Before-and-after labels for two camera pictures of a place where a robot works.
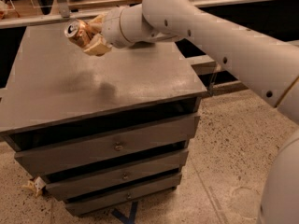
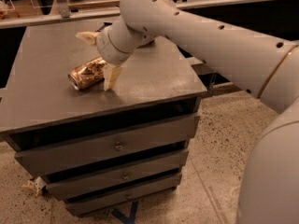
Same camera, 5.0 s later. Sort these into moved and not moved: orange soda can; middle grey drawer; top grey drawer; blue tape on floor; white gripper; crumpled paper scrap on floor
Moved: white gripper; orange soda can
Not moved: middle grey drawer; top grey drawer; crumpled paper scrap on floor; blue tape on floor
